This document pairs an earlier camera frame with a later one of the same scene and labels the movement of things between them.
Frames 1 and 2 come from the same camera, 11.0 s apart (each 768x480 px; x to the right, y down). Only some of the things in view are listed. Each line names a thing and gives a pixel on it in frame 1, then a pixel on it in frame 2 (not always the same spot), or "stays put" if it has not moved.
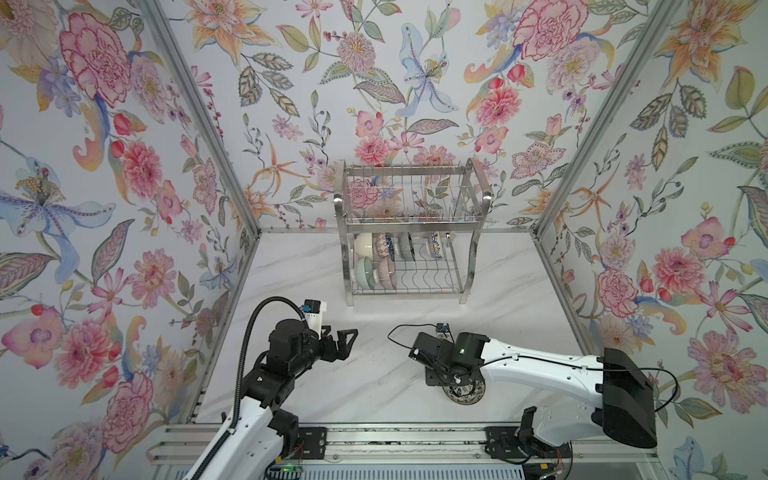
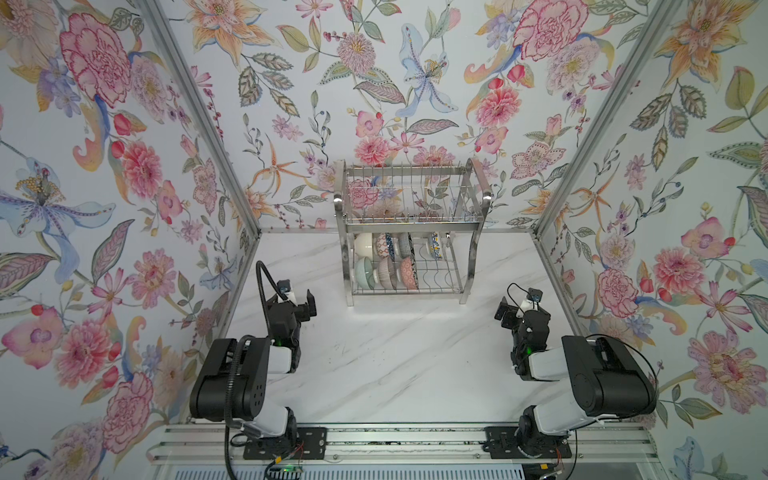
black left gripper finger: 342,345 → 311,304
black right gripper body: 436,378 → 512,321
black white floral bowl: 466,394 → 409,273
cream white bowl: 364,245 stays put
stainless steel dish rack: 409,228 stays put
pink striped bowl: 386,271 stays put
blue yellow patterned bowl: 435,247 stays put
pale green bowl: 365,273 stays put
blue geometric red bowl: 385,245 stays put
